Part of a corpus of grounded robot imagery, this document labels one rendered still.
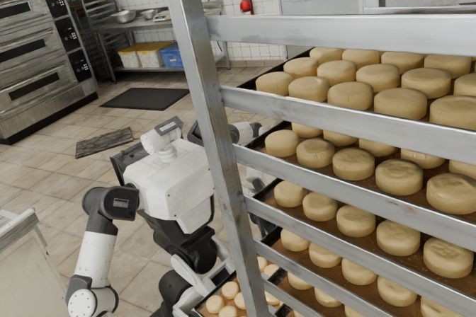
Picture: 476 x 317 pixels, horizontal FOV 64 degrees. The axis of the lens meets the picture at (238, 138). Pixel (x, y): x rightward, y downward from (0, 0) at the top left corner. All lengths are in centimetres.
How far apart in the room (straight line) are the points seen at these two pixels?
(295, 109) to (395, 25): 15
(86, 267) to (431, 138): 99
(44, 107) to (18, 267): 392
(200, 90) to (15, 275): 138
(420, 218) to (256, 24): 26
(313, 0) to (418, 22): 483
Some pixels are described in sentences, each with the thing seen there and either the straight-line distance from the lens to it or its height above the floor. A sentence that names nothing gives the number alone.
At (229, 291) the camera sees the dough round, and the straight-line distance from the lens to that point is 120.
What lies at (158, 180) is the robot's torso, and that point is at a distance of 118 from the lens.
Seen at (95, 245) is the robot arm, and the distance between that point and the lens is 117.
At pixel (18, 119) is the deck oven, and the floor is 26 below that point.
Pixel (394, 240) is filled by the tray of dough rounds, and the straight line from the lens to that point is 51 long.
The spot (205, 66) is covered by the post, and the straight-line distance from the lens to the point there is 49.
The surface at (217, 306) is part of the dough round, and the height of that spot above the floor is 79.
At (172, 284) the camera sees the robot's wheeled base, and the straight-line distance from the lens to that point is 190.
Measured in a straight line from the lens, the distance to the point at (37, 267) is 179.
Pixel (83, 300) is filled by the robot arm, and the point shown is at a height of 93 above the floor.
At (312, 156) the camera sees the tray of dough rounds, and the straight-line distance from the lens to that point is 50.
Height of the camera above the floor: 168
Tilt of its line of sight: 27 degrees down
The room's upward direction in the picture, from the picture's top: 12 degrees counter-clockwise
